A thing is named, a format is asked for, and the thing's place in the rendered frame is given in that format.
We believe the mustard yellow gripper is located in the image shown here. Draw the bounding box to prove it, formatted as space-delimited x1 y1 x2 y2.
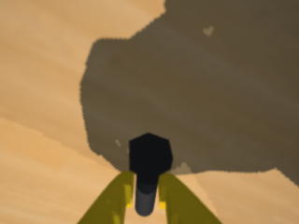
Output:
77 171 222 224

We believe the black hex-head bolt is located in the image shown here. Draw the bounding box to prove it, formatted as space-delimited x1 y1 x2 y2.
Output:
129 133 173 217

